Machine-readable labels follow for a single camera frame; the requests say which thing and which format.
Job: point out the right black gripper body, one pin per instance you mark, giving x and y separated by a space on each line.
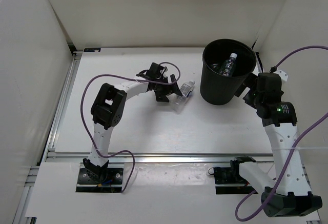
256 98

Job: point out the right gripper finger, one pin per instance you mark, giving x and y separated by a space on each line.
247 91
251 80

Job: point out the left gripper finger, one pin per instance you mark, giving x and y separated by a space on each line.
162 97
174 88

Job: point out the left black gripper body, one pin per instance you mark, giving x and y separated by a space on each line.
162 88

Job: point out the clear unlabelled plastic bottle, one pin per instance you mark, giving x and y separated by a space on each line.
178 103

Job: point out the clear bottle with blue label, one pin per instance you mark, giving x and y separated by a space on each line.
228 66

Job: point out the green plastic bottle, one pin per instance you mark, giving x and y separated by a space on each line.
215 66

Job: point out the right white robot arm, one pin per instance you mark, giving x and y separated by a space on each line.
289 194

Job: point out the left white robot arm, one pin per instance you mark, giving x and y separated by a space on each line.
108 107

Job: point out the black plastic bin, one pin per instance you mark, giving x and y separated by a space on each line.
215 88

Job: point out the clear bottle with white label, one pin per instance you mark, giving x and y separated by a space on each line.
187 88

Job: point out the blue white sticker label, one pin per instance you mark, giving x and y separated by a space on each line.
92 50

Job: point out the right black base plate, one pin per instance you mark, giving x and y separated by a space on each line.
228 180

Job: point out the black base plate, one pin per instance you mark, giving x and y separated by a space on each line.
228 180
109 182

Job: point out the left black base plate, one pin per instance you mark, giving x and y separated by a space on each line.
109 182

